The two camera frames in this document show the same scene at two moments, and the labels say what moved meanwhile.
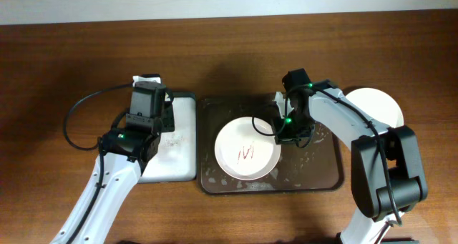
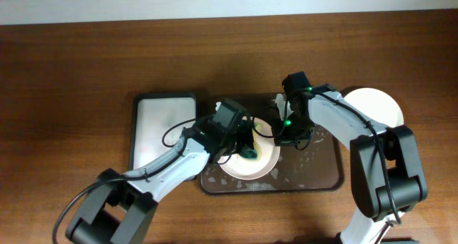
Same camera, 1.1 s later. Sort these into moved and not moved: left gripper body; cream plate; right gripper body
Moved: left gripper body
Not moved: cream plate; right gripper body
